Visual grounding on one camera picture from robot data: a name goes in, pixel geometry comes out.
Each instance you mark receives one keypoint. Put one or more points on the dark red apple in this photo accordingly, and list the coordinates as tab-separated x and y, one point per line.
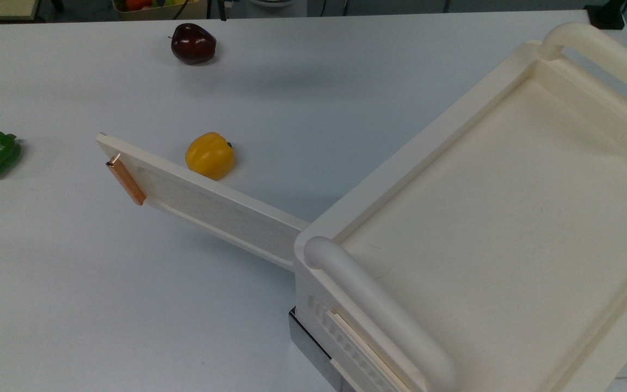
193	43

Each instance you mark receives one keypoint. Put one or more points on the cream plastic toy cabinet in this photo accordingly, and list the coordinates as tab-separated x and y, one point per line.
498	218

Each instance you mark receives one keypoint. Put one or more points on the black clamp mount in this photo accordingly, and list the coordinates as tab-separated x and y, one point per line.
607	15

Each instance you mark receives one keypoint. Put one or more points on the metal base plate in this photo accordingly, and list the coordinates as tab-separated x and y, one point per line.
308	343

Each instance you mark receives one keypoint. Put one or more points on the beige bin of fruit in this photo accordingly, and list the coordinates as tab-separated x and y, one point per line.
155	10

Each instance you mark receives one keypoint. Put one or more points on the cream cabinet door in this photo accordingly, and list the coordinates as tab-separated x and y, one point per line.
221	209

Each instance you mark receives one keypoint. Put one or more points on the yellow bell pepper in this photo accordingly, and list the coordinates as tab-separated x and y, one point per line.
209	155

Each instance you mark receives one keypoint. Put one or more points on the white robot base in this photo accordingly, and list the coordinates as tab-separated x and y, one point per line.
278	6

